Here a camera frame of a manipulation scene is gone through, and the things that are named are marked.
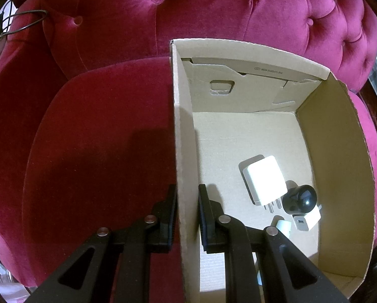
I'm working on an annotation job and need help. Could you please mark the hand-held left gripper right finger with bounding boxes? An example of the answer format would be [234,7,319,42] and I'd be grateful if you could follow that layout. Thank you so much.
[197,184,350,303]

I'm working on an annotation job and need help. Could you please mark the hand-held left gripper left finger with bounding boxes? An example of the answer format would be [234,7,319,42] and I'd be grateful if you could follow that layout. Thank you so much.
[27,183,179,303]

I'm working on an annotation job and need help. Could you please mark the large white charger plug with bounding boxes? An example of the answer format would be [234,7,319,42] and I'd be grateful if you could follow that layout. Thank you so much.
[239,155,288,216]

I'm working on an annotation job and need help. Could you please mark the small white cylinder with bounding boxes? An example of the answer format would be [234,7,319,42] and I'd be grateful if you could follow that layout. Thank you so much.
[272,216,292,240]

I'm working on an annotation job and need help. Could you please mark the cardboard box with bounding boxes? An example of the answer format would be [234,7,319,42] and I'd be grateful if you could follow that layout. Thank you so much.
[169,38,376,303]

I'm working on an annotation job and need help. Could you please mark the black round camera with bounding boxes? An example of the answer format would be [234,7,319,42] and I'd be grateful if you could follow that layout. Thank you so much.
[281,184,318,215]

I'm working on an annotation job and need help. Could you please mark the small white charger cube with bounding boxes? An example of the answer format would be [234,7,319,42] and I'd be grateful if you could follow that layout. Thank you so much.
[291,207,322,231]

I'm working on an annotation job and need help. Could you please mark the pink velvet tufted armchair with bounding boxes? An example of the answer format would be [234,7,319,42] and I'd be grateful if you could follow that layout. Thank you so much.
[0,0,377,303]

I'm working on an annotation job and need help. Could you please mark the thin dark wire loop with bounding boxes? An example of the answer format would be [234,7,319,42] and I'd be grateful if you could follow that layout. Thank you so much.
[0,2,48,42]

